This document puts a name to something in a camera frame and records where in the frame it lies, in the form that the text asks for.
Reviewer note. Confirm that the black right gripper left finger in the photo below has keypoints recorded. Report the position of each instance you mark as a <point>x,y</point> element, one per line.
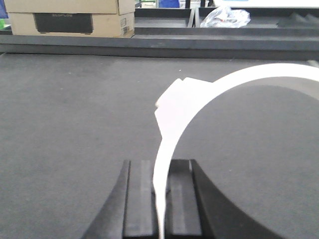
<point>129,211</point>

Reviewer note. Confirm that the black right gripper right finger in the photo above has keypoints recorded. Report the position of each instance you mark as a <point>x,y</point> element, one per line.
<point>197,209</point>

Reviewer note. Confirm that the white curved PVC piece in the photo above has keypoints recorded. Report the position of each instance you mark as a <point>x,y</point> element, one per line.
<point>183,99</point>

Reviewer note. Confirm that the dark raised table ledge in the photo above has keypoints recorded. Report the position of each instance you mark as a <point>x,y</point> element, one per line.
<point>290,50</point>

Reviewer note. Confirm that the white plastic bag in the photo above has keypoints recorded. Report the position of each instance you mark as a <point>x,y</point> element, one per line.
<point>226,17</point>

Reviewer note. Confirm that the cardboard box with black label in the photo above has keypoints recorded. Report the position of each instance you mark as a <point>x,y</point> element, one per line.
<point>79,18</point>

